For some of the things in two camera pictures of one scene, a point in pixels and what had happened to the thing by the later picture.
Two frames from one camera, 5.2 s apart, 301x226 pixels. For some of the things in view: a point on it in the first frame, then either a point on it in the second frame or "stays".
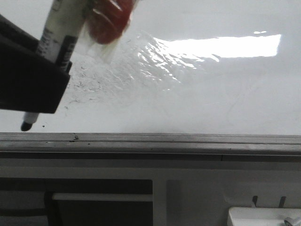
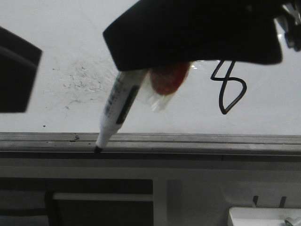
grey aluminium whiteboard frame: x=172 y=144 stays
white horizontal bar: x=103 y=197 stays
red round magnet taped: x=108 y=20 to x=167 y=79
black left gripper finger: x=29 y=81 to x=19 y=59
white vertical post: x=159 y=202 stays
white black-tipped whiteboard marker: x=62 y=24 to x=123 y=93
